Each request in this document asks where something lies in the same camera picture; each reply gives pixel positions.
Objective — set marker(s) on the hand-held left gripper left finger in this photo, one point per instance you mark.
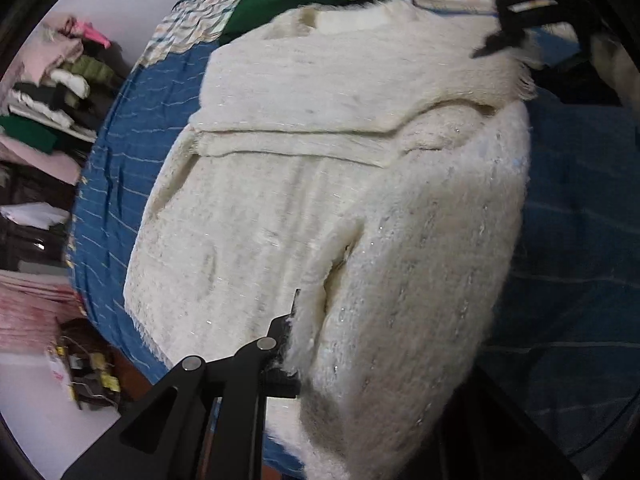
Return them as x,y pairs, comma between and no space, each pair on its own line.
279,332

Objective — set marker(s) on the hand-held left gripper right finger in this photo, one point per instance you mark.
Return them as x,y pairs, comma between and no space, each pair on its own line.
500,425

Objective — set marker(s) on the cream fuzzy knit sweater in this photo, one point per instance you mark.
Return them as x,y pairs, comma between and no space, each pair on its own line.
310,200

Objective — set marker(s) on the pile of folded clothes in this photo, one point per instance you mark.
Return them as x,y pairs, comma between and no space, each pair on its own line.
55,90

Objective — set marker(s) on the basket with yellow items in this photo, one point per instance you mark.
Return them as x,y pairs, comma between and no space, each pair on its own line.
87,377

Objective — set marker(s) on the blue striped bedsheet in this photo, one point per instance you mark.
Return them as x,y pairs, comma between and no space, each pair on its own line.
117,160

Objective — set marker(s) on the green garment with striped cuff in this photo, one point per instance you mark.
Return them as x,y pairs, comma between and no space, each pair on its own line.
280,2

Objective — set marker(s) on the pink patterned cloth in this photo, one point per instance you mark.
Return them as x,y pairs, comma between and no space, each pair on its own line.
30,310

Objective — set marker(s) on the white folded cloth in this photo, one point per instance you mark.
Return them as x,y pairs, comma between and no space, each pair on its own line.
30,215

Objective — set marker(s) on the striped patchwork cloth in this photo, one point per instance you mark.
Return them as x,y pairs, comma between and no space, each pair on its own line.
192,22

